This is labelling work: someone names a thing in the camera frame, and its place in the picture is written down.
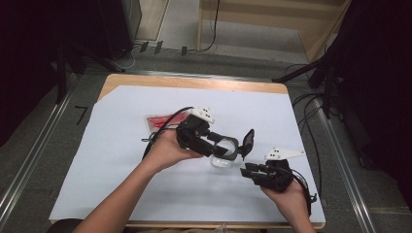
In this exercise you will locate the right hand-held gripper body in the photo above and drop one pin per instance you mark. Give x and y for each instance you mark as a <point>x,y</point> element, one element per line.
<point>275,176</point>

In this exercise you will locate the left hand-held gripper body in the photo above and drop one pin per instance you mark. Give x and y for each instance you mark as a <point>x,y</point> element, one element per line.
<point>192,137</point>

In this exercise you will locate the glass jar with black lid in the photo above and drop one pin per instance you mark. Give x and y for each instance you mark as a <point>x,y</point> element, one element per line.
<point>231,152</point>

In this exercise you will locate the red and white refill pouch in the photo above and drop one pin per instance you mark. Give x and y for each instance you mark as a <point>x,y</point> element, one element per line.
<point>157,121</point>

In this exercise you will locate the person's right hand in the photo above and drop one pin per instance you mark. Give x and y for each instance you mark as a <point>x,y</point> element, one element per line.
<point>291,199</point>

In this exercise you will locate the person's left hand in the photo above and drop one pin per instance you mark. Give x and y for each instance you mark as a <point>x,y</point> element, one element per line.
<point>166,150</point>

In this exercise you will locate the white paper sheet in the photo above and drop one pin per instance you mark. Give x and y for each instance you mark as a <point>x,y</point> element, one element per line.
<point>194,197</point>

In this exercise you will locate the wooden table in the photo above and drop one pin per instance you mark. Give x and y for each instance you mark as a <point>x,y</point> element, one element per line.
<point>194,82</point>

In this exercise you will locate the black stand with angled legs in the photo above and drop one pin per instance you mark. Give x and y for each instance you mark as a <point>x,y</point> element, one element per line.
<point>61,77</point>
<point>327,87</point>

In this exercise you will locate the dark curtain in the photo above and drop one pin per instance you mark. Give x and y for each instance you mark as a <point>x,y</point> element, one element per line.
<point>26,64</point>
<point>382,97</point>

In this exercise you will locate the black cabinet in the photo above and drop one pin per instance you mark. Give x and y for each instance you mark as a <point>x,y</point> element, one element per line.
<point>120,26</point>

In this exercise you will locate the metal floor rail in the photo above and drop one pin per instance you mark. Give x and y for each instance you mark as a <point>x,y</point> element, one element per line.
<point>29,165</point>
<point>346,168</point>

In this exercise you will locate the light wooden frame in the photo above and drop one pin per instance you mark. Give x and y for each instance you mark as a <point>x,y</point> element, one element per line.
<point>307,35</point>

